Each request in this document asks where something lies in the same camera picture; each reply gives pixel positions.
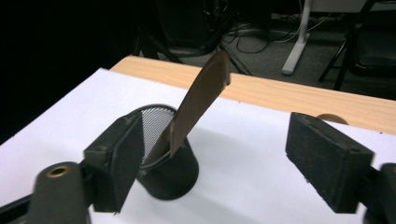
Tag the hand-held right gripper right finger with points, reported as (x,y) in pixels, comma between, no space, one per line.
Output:
(327,161)

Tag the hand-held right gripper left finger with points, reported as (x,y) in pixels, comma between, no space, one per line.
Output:
(121,161)

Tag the black mesh pen cup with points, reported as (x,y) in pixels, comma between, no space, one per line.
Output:
(171,180)

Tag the black folding chair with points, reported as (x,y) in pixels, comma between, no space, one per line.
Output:
(370,49)

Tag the black tripod leg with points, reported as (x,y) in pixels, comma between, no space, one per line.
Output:
(236,60)

